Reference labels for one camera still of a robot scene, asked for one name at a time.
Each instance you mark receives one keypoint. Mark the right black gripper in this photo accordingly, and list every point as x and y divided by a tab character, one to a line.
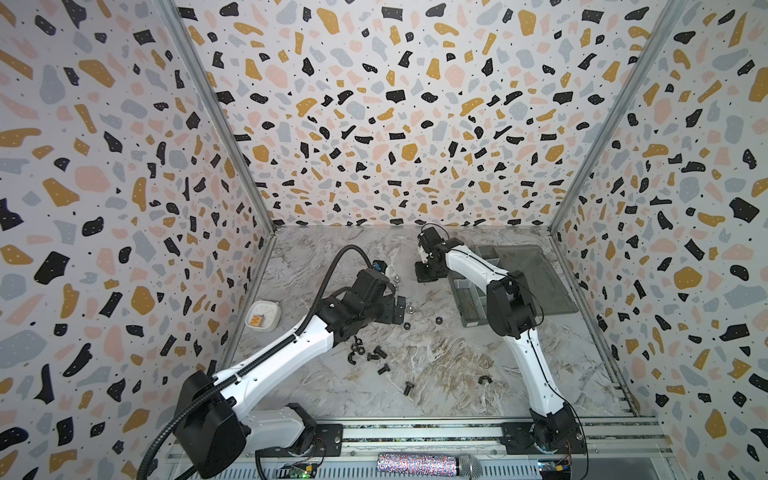
427	267

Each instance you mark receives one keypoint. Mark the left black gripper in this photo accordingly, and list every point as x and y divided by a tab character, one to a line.
388	315

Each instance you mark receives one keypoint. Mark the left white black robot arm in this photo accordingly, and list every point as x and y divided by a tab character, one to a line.
217	414

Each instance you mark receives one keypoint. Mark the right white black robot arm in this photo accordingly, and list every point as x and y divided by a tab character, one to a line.
513	313

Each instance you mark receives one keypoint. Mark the white square container orange label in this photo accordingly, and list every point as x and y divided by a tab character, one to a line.
263	316

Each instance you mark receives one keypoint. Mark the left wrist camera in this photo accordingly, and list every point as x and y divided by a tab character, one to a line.
381	266

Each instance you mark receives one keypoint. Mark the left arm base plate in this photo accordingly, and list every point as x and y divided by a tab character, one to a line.
324	440

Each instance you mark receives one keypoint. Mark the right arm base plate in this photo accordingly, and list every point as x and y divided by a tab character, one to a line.
534	438

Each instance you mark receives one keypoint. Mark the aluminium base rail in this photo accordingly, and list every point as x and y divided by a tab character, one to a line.
617	448

